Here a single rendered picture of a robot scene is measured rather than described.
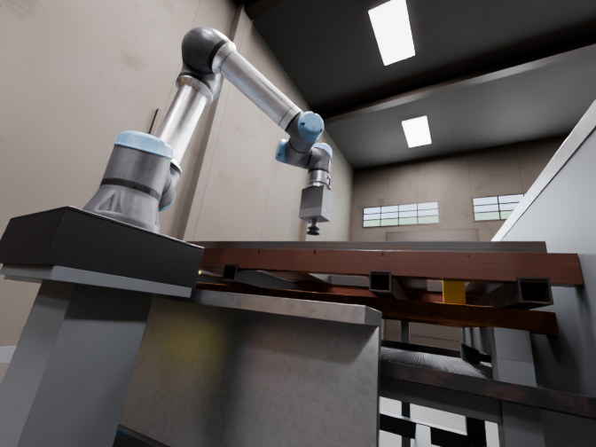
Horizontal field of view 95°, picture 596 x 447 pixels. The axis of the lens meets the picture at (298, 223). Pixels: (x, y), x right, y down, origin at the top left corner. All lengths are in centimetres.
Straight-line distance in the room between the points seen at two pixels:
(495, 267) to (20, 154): 346
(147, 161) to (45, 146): 289
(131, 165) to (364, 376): 65
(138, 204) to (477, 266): 72
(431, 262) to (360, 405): 34
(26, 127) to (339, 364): 334
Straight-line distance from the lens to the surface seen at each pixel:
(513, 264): 72
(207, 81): 99
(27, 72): 374
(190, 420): 89
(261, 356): 75
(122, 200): 64
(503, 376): 75
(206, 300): 65
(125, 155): 69
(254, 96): 85
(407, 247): 75
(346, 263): 72
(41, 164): 350
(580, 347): 79
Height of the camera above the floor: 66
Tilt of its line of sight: 18 degrees up
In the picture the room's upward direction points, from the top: 7 degrees clockwise
